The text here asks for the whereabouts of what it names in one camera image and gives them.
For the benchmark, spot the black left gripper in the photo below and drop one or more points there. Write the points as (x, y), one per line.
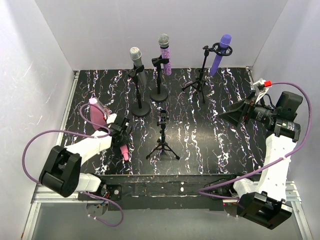
(119, 136)

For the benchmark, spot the pink microphone case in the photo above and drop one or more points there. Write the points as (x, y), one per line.
(98, 114)

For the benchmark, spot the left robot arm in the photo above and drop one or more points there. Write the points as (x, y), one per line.
(62, 170)

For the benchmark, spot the purple glitter microphone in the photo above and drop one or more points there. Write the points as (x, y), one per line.
(163, 41)

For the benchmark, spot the round base stand with clip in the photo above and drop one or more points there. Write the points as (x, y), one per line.
(159, 93)

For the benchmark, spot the silver microphone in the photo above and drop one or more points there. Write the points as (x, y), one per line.
(136, 57)

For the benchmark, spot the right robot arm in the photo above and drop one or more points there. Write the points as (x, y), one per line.
(265, 203)

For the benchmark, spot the aluminium rail frame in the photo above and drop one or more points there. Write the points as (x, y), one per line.
(180, 146)

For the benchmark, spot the round base stand with scissor clamp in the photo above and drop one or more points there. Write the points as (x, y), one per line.
(139, 108)

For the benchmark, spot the pink microphone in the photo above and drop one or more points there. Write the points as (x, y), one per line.
(125, 152)

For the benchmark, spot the small tripod stand ring clamp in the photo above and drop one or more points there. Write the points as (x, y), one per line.
(162, 144)

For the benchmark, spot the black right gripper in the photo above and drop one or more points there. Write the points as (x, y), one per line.
(248, 110)

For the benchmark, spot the tall tripod microphone stand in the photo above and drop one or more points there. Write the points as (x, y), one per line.
(199, 82)

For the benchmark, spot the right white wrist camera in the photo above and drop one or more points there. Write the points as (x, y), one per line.
(261, 86)

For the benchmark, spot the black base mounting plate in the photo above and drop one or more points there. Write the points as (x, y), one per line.
(160, 192)

